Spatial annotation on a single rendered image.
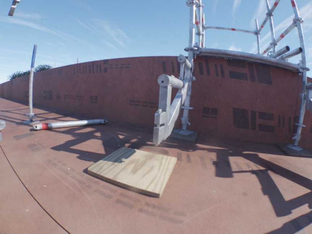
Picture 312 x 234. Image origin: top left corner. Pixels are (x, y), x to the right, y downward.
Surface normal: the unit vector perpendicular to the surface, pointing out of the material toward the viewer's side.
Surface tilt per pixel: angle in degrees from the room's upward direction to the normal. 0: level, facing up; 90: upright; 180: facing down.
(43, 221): 0
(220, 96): 90
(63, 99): 90
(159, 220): 0
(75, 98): 90
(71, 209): 0
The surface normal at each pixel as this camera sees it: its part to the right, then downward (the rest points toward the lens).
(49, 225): 0.08, -0.98
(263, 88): -0.36, 0.12
